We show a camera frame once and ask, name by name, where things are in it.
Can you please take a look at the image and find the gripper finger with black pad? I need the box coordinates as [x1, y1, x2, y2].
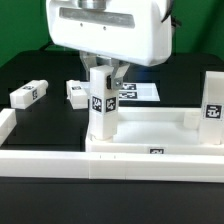
[107, 62, 130, 90]
[80, 51, 97, 80]

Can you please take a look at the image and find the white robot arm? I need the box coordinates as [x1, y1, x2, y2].
[46, 0, 181, 89]

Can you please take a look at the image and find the white desk tabletop tray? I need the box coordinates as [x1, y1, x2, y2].
[86, 107, 224, 156]

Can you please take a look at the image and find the white U-shaped fence frame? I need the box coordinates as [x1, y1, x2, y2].
[0, 108, 224, 184]

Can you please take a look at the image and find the fiducial marker sheet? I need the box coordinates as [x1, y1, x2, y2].
[119, 83, 160, 102]

